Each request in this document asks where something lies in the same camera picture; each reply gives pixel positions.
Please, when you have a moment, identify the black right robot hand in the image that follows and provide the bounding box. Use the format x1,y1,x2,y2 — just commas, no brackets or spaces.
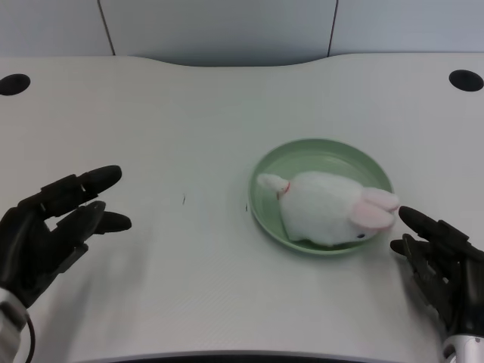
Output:
389,205,484,340

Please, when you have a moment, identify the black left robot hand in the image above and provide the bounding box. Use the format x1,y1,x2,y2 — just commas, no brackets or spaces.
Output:
0,164,133,308

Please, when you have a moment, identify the white plush rabbit doll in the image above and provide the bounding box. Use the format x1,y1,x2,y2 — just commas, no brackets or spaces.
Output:
257,170,400,249

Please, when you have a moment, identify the green round plate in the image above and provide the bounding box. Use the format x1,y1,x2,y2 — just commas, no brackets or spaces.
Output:
247,138,395,259

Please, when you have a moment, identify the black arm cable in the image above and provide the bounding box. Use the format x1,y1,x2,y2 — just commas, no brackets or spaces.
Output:
20,316,37,363

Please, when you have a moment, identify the black table cable grommet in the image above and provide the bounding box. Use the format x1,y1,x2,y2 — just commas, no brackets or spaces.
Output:
0,73,31,95
448,69,484,92

